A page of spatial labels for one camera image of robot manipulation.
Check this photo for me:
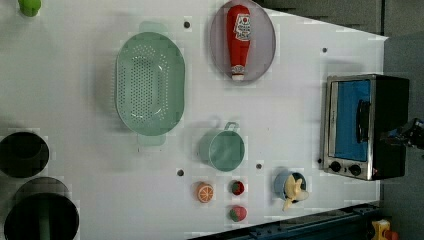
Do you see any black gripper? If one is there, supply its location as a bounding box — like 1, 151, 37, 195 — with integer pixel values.
380, 118, 424, 150

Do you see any yellow red clamp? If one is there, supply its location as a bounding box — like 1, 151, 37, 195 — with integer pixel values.
371, 219, 399, 240

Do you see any toy peeled banana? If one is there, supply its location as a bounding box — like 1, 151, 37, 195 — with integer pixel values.
283, 175, 309, 211

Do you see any blue bowl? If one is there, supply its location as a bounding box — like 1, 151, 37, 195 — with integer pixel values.
273, 169, 308, 201

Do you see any grey oval plate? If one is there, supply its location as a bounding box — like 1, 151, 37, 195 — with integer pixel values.
209, 0, 276, 83

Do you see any small red toy strawberry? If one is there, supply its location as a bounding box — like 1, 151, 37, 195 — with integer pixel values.
231, 181, 245, 196

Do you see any green metal mug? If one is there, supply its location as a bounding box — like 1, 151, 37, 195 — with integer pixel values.
199, 122, 246, 172

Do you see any large red toy strawberry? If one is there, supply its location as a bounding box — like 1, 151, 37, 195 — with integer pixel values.
229, 205, 247, 222

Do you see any red ketchup bottle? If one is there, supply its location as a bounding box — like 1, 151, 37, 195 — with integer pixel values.
226, 5, 251, 81

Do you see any toy orange half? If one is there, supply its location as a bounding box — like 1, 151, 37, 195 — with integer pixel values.
196, 182, 214, 203

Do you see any green plastic colander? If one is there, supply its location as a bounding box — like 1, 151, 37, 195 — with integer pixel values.
115, 21, 186, 146

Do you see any large black cylinder cup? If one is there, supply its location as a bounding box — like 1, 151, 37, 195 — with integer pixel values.
3, 177, 79, 240

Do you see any small black cylinder cup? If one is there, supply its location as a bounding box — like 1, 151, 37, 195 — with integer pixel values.
0, 132, 50, 178

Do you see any green plastic cup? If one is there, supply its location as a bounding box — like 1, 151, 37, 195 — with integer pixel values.
18, 0, 42, 17

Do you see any blue metal frame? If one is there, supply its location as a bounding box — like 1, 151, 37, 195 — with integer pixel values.
190, 204, 381, 240

